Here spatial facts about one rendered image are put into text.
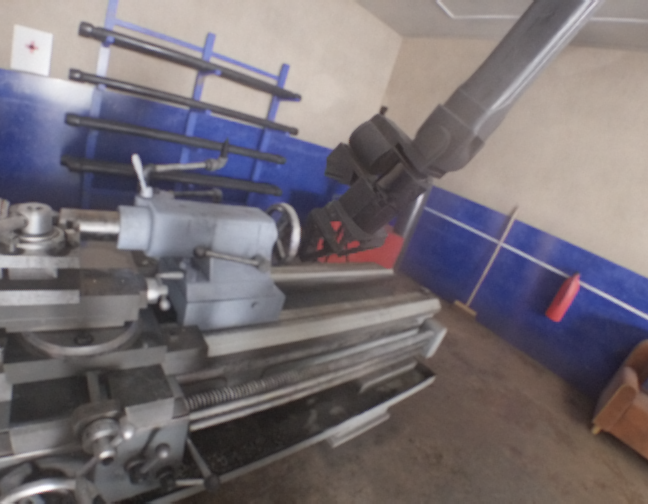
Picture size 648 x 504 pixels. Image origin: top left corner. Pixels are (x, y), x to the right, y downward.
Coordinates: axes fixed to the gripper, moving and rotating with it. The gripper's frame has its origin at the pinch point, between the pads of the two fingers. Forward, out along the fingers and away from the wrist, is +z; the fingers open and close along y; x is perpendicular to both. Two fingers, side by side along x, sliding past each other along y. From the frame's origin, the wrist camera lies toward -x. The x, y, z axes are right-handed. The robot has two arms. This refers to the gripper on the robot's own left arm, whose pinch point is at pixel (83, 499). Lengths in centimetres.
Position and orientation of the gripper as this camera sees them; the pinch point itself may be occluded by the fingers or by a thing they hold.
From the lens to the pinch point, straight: 71.3
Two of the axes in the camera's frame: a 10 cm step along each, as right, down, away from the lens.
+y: -3.9, -6.0, -7.0
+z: -5.7, -4.4, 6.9
